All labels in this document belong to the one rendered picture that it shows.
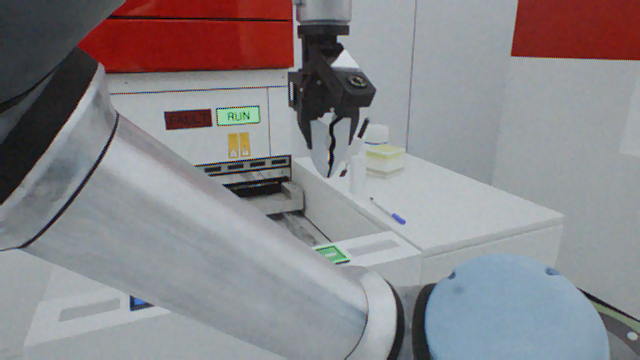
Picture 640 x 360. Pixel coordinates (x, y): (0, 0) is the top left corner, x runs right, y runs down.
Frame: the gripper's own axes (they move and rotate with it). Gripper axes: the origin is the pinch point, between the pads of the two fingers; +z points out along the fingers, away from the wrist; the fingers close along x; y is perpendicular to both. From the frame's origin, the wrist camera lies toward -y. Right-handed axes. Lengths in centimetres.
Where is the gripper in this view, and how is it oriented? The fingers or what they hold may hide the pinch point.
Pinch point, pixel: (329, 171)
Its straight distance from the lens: 60.4
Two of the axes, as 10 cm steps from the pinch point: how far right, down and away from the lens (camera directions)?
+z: 0.0, 9.5, 3.2
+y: -4.1, -2.9, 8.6
